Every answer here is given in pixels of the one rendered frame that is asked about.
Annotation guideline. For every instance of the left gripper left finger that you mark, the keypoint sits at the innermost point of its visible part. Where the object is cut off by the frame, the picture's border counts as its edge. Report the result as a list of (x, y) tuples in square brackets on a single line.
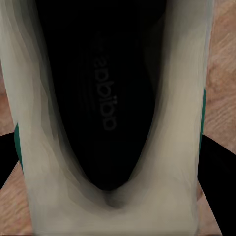
[(8, 157)]

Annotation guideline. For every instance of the gym shoe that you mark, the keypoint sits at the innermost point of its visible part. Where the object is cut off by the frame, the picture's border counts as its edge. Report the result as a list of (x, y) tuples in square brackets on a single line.
[(108, 102)]

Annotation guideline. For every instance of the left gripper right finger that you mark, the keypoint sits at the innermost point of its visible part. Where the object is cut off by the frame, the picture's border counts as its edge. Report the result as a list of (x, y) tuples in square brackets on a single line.
[(217, 177)]

